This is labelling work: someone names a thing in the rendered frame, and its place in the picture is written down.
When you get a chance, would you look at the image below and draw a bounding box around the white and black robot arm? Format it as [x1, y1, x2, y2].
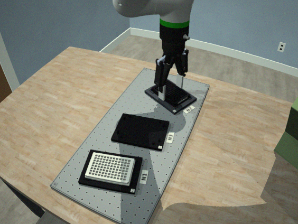
[113, 0, 194, 44]

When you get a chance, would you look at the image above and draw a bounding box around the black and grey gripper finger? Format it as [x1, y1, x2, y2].
[175, 49, 189, 89]
[154, 55, 176, 101]

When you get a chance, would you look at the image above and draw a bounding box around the white label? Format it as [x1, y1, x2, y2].
[139, 170, 148, 184]
[183, 105, 195, 114]
[166, 132, 174, 144]

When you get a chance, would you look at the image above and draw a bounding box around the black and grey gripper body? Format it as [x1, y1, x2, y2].
[162, 41, 185, 64]

